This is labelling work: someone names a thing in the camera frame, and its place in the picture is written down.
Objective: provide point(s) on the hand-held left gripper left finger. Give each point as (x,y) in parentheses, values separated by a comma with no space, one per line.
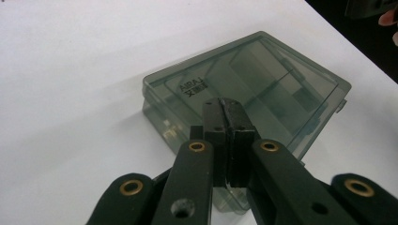
(216,131)

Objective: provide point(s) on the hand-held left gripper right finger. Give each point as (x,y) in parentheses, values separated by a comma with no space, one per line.
(241,137)

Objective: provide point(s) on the translucent green compartment box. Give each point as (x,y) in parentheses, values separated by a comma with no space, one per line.
(275,81)

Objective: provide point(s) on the white table cover sheet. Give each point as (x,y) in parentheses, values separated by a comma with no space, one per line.
(62,93)

